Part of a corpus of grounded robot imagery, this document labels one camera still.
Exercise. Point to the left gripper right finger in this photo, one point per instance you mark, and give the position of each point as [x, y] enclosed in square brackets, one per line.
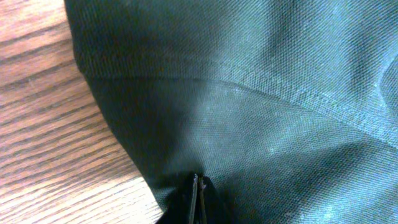
[202, 186]

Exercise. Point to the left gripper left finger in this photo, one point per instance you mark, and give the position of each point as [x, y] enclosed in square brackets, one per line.
[193, 199]

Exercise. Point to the black t-shirt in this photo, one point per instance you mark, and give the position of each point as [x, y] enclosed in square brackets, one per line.
[286, 109]

